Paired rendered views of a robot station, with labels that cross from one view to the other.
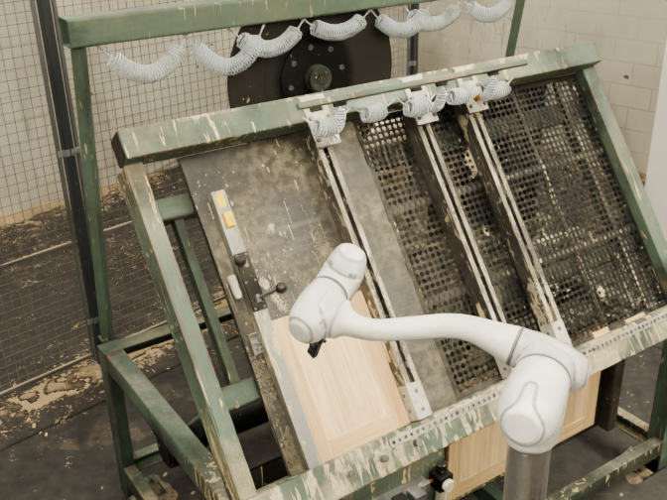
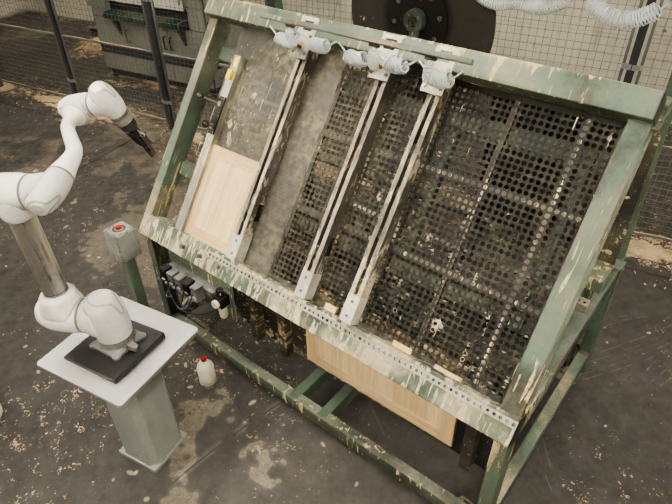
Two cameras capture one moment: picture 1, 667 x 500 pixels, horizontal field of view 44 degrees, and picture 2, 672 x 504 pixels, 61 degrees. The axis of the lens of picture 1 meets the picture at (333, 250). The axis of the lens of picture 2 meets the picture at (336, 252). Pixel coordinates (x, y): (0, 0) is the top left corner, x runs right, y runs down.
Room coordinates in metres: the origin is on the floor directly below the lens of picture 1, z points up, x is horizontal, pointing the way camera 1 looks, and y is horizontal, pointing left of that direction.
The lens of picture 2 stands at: (2.12, -2.54, 2.61)
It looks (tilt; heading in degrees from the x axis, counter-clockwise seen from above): 37 degrees down; 73
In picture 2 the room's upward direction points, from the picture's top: 1 degrees counter-clockwise
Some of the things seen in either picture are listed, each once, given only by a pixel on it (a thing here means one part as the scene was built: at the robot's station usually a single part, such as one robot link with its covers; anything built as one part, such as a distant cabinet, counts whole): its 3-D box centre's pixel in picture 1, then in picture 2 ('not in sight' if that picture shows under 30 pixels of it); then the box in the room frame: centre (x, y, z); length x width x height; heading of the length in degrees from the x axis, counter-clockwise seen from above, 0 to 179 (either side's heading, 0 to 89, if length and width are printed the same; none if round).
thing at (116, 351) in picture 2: not in sight; (119, 338); (1.74, -0.56, 0.80); 0.22 x 0.18 x 0.06; 131
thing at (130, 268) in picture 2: not in sight; (142, 306); (1.77, 0.14, 0.38); 0.06 x 0.06 x 0.75; 33
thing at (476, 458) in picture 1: (527, 408); (376, 361); (2.86, -0.81, 0.53); 0.90 x 0.02 x 0.55; 123
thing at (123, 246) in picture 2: not in sight; (122, 242); (1.77, 0.14, 0.84); 0.12 x 0.12 x 0.18; 33
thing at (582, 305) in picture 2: (481, 266); (449, 249); (3.27, -0.66, 1.00); 1.30 x 0.05 x 0.04; 123
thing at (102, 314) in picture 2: not in sight; (105, 313); (1.71, -0.53, 0.94); 0.18 x 0.16 x 0.22; 153
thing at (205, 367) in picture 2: not in sight; (205, 369); (2.06, -0.20, 0.10); 0.10 x 0.10 x 0.20
